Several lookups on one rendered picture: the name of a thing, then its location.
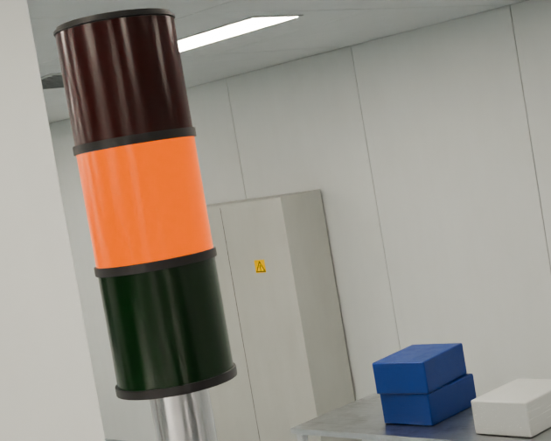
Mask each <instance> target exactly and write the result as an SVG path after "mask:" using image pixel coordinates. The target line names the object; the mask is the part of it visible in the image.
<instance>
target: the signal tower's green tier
mask: <svg viewBox="0 0 551 441"><path fill-rule="evenodd" d="M98 280H99V285H100V290H101V300H102V304H103V310H104V315H105V319H106V325H107V329H108V339H109V344H110V349H111V354H112V359H113V364H114V369H115V378H116V383H117V388H119V389H122V390H128V391H141V390H152V389H165V388H171V387H176V386H180V385H185V384H189V383H193V382H199V381H203V380H205V379H209V378H212V377H214V376H216V375H221V374H223V373H225V372H226V371H228V370H230V369H231V368H232V367H233V366H234V363H233V357H232V353H231V347H230V342H229V337H228V331H227V322H226V317H225V312H224V306H223V301H222V296H221V291H220V281H219V276H218V271H217V266H216V261H215V257H213V258H210V259H207V260H204V261H201V262H195V263H190V264H186V265H182V266H177V267H173V268H168V269H161V270H155V271H150V272H144V273H139V274H133V275H127V276H112V277H98Z"/></svg>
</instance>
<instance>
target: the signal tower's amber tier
mask: <svg viewBox="0 0 551 441"><path fill-rule="evenodd" d="M76 157H77V162H78V167H79V172H80V182H81V186H82V191H83V196H84V201H85V207H86V211H87V221H88V225H89V231H90V235H91V241H92V246H93V251H94V260H95V265H96V268H98V269H104V268H114V267H121V266H128V265H134V264H140V263H150V262H155V261H160V260H165V259H170V258H174V257H179V256H186V255H190V254H194V253H198V252H201V251H205V250H208V249H212V248H213V240H212V236H211V230H210V225H209V220H208V214H207V210H206V200H205V195H204V189H203V184H202V179H201V174H200V169H199V159H198V153H197V149H196V144H195V138H194V136H183V137H176V138H169V139H163V140H157V141H151V142H146V143H135V144H130V145H124V146H119V147H115V148H109V149H105V150H96V151H91V152H88V153H83V154H80V155H77V156H76Z"/></svg>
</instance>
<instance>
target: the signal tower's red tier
mask: <svg viewBox="0 0 551 441"><path fill-rule="evenodd" d="M55 38H56V44H57V49H58V54H59V63H60V68H61V73H62V78H63V83H64V89H65V93H66V102H67V107H68V113H69V117H70V123H71V128H72V132H73V141H74V146H76V145H80V144H87V143H92V142H96V141H101V140H105V139H110V138H115V137H125V136H130V135H135V134H141V133H147V132H152V131H159V130H171V129H178V128H186V127H192V119H191V113H190V108H189V102H188V97H187V93H186V87H185V77H184V72H183V67H182V62H181V57H180V51H179V46H178V37H177V32H176V26H175V21H174V17H170V16H161V15H151V16H137V17H122V18H116V19H109V20H104V21H100V22H95V23H91V24H84V25H80V26H76V27H74V28H70V29H67V30H64V31H61V32H60V33H58V34H57V35H56V36H55Z"/></svg>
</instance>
